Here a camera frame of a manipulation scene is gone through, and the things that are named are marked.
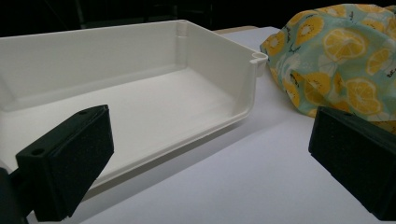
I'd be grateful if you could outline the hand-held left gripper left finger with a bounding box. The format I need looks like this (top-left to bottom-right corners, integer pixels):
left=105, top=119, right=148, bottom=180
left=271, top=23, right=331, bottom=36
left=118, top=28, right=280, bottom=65
left=15, top=105, right=115, bottom=222

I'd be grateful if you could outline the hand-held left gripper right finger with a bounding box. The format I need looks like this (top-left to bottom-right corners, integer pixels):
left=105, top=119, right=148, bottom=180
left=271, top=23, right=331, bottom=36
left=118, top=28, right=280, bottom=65
left=308, top=106, right=396, bottom=222

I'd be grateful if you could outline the white plastic bin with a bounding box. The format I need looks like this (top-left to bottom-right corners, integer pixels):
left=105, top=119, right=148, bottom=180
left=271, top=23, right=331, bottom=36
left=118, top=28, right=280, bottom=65
left=0, top=19, right=269, bottom=190

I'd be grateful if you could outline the lemon print cloth bag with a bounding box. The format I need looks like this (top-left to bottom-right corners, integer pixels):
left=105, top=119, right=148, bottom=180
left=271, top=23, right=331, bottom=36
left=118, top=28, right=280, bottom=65
left=260, top=3, right=396, bottom=134

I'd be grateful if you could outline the white table sheet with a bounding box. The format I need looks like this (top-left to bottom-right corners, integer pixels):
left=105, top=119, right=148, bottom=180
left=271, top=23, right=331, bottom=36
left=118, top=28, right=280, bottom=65
left=27, top=26, right=396, bottom=224

